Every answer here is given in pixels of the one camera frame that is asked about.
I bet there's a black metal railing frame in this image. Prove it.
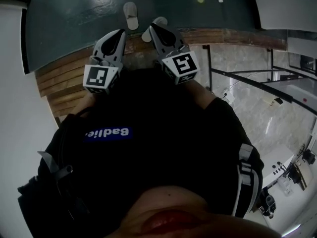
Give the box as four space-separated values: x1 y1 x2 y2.
202 43 317 109

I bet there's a black office chair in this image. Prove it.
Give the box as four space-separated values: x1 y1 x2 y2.
259 189 276 218
302 149 317 164

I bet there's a white desk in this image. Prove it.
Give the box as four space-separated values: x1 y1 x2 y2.
261 147 296 191

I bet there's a white power strip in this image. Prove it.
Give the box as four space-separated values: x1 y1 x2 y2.
223 90 235 103

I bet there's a person's face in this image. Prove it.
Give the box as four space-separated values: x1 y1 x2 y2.
115 185 286 238

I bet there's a grey backpack strap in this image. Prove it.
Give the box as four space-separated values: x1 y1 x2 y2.
231 143 260 218
37 150 74 181

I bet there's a person's black shirt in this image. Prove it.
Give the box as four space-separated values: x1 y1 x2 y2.
17 68 264 238

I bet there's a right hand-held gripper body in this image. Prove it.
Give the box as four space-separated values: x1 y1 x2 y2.
157 44 201 85

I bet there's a person's right forearm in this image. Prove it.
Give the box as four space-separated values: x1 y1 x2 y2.
187 79 218 110

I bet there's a grey slipper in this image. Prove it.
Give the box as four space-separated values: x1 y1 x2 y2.
122 1 140 31
141 16 169 43

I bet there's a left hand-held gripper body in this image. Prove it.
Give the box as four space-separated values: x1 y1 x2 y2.
83 48 124 95

